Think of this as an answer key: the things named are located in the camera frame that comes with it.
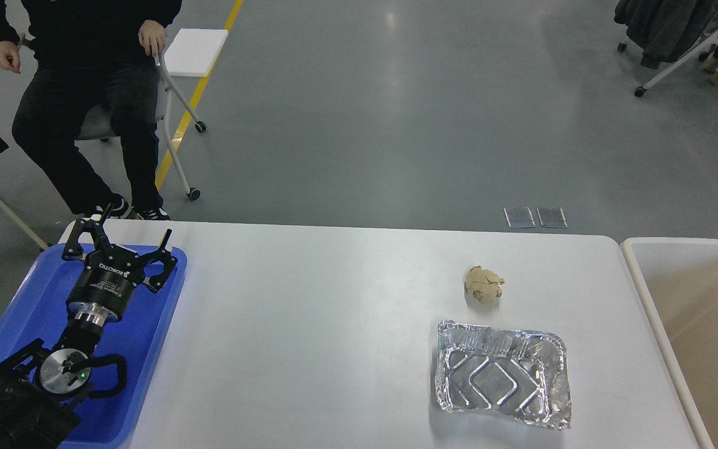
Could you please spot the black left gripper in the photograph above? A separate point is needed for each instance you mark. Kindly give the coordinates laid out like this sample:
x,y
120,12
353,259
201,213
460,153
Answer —
x,y
106,282

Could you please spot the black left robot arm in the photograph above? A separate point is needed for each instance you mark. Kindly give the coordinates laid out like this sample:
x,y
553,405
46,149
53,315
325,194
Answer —
x,y
81,337

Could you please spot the beige plastic bin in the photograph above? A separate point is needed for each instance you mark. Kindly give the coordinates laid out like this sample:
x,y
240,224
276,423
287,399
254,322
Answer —
x,y
677,281

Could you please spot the blue plastic tray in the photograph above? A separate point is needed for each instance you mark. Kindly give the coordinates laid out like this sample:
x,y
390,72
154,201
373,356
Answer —
x,y
38,311

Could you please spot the white office chair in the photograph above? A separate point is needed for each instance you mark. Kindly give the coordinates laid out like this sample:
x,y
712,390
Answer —
x,y
172,95

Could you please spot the right floor plate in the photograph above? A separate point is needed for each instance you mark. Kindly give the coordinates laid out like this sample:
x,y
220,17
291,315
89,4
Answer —
x,y
552,217

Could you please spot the floor plate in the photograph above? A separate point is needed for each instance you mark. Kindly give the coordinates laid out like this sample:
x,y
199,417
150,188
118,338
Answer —
x,y
519,217
552,217

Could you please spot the seated person in black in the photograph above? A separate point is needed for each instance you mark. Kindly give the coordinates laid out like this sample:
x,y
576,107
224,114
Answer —
x,y
87,53

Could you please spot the white foam board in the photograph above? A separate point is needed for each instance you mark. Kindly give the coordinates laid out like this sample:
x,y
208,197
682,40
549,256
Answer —
x,y
193,52

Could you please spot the aluminium foil tray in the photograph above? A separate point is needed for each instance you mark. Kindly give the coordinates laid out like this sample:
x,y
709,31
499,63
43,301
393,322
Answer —
x,y
521,375

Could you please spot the left floor plate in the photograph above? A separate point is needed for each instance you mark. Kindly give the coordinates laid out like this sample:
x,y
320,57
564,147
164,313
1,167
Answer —
x,y
519,217

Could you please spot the crumpled brown paper ball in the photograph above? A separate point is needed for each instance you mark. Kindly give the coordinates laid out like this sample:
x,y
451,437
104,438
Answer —
x,y
483,284

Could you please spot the chair with grey jacket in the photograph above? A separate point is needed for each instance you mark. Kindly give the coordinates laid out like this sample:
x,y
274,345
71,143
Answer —
x,y
668,32

